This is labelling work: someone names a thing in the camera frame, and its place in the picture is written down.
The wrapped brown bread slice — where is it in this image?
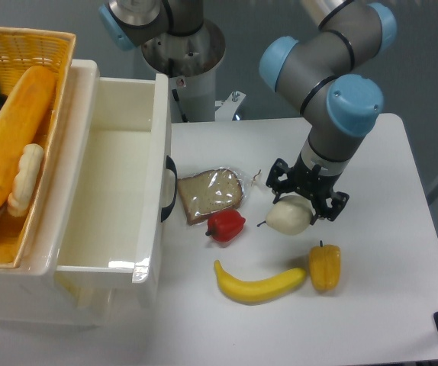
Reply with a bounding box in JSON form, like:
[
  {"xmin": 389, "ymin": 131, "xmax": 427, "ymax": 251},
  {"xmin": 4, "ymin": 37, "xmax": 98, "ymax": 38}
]
[{"xmin": 178, "ymin": 167, "xmax": 247, "ymax": 226}]

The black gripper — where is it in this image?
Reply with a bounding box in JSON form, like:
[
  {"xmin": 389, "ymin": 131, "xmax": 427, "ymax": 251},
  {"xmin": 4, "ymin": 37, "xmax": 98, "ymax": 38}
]
[{"xmin": 266, "ymin": 157, "xmax": 349, "ymax": 225}]

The black drawer handle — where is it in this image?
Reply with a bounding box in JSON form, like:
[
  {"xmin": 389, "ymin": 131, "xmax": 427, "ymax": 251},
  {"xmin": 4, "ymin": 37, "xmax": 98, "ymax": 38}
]
[{"xmin": 160, "ymin": 156, "xmax": 178, "ymax": 223}]

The white drawer cabinet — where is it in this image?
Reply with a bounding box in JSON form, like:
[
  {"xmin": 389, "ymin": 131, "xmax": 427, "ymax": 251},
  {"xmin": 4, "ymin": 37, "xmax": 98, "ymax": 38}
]
[{"xmin": 0, "ymin": 60, "xmax": 152, "ymax": 325}]

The orange yellow bell pepper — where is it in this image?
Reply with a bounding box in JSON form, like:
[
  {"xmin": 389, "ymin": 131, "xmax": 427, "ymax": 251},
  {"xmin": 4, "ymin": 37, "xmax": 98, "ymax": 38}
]
[{"xmin": 308, "ymin": 240, "xmax": 341, "ymax": 292}]

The red bell pepper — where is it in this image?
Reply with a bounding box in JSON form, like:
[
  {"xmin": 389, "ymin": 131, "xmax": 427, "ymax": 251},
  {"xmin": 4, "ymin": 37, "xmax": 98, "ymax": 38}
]
[{"xmin": 205, "ymin": 209, "xmax": 246, "ymax": 243}]

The open upper white drawer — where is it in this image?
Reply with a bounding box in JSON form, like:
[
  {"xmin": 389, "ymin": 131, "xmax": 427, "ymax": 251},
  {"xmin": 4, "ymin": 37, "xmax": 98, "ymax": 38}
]
[{"xmin": 57, "ymin": 74, "xmax": 171, "ymax": 307}]

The yellow wicker basket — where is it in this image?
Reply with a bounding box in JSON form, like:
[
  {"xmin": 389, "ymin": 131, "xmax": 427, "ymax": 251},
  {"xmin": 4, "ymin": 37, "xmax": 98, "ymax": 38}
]
[{"xmin": 0, "ymin": 27, "xmax": 76, "ymax": 268}]

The yellow banana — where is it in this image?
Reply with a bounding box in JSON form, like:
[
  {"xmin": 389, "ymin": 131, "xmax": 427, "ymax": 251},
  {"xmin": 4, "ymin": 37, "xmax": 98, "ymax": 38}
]
[{"xmin": 214, "ymin": 260, "xmax": 307, "ymax": 304}]

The long orange baguette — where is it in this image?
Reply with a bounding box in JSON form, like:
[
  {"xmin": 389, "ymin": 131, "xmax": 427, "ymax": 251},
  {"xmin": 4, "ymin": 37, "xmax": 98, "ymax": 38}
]
[{"xmin": 0, "ymin": 66, "xmax": 56, "ymax": 206}]

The white pear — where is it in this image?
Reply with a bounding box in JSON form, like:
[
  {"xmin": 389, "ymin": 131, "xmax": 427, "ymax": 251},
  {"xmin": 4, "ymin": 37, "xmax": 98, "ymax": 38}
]
[{"xmin": 256, "ymin": 195, "xmax": 314, "ymax": 236}]

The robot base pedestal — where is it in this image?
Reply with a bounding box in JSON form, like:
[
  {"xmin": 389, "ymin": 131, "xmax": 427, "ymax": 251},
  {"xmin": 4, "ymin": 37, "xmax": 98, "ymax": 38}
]
[{"xmin": 141, "ymin": 20, "xmax": 246, "ymax": 123}]

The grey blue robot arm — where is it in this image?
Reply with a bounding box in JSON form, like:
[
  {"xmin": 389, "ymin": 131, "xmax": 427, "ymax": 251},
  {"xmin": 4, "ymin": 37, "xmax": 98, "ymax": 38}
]
[{"xmin": 99, "ymin": 1, "xmax": 398, "ymax": 221}]

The small cream pastry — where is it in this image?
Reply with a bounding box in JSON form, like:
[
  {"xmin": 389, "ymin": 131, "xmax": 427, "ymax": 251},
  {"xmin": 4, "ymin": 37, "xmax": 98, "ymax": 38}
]
[{"xmin": 7, "ymin": 143, "xmax": 44, "ymax": 217}]

